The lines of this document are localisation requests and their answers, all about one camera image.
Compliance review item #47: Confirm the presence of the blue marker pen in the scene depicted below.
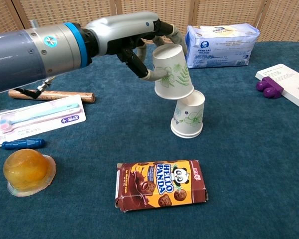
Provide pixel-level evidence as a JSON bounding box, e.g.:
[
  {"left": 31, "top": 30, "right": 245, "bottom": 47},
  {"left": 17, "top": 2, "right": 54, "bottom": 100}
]
[{"left": 1, "top": 138, "right": 45, "bottom": 151}]

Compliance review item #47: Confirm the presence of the orange jelly cup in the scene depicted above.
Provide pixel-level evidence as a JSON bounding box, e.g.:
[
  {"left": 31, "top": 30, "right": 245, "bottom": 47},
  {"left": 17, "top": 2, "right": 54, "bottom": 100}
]
[{"left": 2, "top": 148, "right": 57, "bottom": 197}]

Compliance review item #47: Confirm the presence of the toothbrush blister pack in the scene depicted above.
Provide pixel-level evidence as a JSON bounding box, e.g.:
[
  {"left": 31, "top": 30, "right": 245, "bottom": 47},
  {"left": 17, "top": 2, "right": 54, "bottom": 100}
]
[{"left": 0, "top": 94, "right": 87, "bottom": 149}]

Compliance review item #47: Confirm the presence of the flat white box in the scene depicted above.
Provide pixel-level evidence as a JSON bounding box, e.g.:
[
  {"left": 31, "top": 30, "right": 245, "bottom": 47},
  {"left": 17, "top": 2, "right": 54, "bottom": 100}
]
[{"left": 255, "top": 63, "right": 299, "bottom": 114}]

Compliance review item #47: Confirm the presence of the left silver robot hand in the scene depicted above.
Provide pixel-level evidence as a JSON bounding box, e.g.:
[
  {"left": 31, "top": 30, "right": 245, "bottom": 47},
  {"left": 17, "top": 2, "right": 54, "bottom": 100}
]
[{"left": 83, "top": 11, "right": 189, "bottom": 83}]

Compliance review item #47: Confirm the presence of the purple toy block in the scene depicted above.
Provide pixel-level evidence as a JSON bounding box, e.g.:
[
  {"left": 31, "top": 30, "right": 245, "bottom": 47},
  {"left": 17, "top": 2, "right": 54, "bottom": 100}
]
[{"left": 256, "top": 76, "right": 285, "bottom": 100}]

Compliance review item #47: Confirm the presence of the blue green flower paper cup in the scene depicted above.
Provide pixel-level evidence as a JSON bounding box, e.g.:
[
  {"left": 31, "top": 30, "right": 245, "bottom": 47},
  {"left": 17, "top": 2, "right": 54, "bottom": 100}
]
[{"left": 170, "top": 90, "right": 205, "bottom": 137}]

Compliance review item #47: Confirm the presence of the brown wooden roll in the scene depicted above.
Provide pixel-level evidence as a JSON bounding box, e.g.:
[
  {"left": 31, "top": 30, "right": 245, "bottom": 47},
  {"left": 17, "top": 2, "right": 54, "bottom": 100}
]
[{"left": 8, "top": 89, "right": 96, "bottom": 104}]

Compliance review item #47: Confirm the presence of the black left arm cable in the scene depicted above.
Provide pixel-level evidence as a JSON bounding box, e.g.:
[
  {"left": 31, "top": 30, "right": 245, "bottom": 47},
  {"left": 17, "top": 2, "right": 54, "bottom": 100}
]
[{"left": 13, "top": 76, "right": 57, "bottom": 100}]

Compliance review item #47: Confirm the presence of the blue tissue pack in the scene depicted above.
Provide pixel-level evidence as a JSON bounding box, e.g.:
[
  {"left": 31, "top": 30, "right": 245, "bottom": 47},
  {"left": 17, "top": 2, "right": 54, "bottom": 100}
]
[{"left": 184, "top": 23, "right": 261, "bottom": 69}]

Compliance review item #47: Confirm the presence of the Hello Panda biscuit box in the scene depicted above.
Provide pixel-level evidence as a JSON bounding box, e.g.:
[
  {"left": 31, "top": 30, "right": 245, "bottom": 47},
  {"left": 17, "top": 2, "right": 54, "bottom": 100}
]
[{"left": 114, "top": 159, "right": 209, "bottom": 213}]

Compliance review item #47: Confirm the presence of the woven bamboo folding screen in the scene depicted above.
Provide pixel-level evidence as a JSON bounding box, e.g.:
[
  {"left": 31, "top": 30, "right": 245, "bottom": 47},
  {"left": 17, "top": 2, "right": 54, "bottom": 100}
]
[{"left": 0, "top": 0, "right": 299, "bottom": 49}]

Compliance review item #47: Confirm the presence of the teal table cloth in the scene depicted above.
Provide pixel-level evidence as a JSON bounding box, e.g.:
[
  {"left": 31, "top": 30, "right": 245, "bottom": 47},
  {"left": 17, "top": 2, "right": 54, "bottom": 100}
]
[{"left": 0, "top": 41, "right": 299, "bottom": 239}]

